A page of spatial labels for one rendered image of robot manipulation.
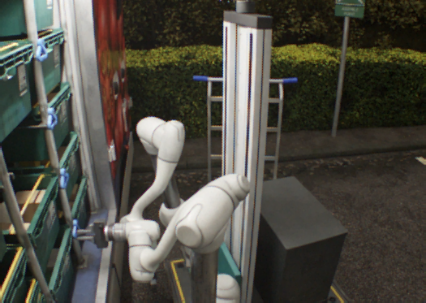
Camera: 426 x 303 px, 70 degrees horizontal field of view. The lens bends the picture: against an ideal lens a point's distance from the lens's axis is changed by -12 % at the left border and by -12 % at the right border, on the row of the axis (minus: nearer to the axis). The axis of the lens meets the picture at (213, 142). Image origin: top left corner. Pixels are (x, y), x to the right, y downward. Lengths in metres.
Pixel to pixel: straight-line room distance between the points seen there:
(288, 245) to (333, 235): 0.23
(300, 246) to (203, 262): 0.55
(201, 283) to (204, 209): 0.33
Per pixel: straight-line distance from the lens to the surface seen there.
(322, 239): 1.61
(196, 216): 1.01
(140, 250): 1.53
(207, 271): 1.20
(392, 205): 3.60
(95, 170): 2.03
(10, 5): 1.44
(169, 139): 1.57
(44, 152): 1.55
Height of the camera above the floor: 1.85
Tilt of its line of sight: 25 degrees down
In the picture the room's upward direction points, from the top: straight up
